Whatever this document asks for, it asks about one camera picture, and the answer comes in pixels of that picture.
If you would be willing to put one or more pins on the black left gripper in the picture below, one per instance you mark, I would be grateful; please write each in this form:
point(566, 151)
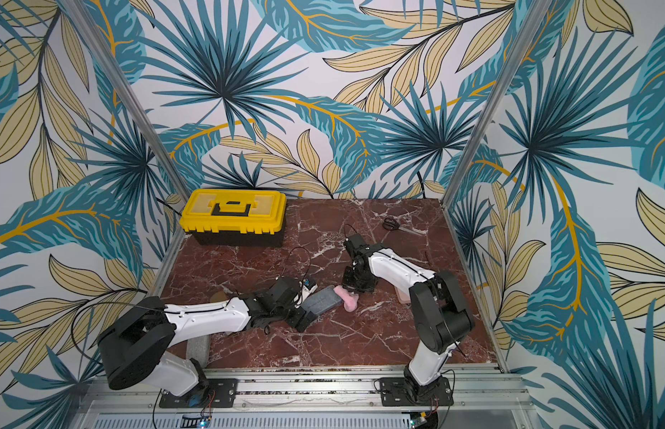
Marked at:
point(296, 322)

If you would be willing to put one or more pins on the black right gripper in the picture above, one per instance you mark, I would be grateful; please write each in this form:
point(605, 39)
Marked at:
point(359, 278)

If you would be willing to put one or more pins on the pink microfibre cloth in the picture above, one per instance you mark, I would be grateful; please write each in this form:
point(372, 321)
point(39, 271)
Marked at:
point(349, 299)

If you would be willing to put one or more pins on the grey rectangular block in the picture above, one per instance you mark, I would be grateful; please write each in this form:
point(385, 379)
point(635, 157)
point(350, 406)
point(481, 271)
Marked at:
point(322, 301)

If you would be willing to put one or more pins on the tan round object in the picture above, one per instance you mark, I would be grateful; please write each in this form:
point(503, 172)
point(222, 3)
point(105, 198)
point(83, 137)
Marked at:
point(220, 296)

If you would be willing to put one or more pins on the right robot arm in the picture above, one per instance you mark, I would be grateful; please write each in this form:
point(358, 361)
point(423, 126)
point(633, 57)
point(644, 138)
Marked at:
point(442, 315)

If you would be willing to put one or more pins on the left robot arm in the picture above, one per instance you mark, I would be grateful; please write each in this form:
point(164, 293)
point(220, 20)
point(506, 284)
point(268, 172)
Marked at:
point(134, 349)

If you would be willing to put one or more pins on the yellow black toolbox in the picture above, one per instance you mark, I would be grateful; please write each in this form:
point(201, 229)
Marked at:
point(233, 217)

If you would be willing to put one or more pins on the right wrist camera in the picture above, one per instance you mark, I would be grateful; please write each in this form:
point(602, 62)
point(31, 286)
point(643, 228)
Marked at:
point(355, 245)

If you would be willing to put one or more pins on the aluminium front rail frame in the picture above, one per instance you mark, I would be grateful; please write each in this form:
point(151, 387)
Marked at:
point(484, 395)

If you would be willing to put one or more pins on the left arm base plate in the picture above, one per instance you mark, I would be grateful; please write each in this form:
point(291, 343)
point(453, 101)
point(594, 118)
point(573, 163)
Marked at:
point(208, 394)

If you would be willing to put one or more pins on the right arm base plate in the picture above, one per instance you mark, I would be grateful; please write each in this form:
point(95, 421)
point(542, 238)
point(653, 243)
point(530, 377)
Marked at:
point(405, 392)

